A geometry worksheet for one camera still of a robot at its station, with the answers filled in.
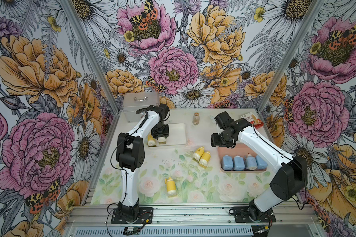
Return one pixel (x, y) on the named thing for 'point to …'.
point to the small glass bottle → (196, 119)
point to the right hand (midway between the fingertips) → (216, 147)
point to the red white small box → (256, 123)
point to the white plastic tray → (177, 135)
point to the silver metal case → (132, 101)
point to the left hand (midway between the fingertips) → (161, 140)
